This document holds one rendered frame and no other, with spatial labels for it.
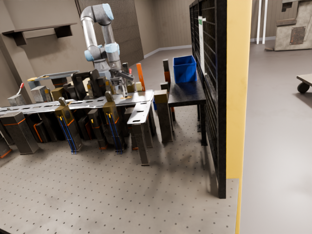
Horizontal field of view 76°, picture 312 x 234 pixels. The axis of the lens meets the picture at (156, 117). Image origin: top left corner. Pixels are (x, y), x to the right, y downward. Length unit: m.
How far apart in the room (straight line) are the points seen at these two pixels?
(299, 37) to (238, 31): 6.57
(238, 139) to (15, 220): 1.15
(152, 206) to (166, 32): 9.65
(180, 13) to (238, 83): 9.25
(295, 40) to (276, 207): 5.96
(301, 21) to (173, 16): 5.14
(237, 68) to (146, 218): 0.74
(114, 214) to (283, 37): 6.92
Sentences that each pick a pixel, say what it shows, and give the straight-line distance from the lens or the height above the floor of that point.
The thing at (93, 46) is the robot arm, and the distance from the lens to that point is 1.51.
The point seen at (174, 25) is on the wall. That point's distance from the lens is 10.14.
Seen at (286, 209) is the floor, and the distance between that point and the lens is 2.00.
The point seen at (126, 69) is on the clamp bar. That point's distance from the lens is 1.57.
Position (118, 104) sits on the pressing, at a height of 1.00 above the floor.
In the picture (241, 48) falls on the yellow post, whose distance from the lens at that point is 0.83.
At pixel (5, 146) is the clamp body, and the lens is 2.00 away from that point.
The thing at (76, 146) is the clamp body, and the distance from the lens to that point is 1.56.
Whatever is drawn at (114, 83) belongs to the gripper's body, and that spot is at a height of 1.13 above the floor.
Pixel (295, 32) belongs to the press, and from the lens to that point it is 7.34.
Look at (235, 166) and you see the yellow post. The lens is 1.08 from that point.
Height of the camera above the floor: 1.48
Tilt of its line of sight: 26 degrees down
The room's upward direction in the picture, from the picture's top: 10 degrees counter-clockwise
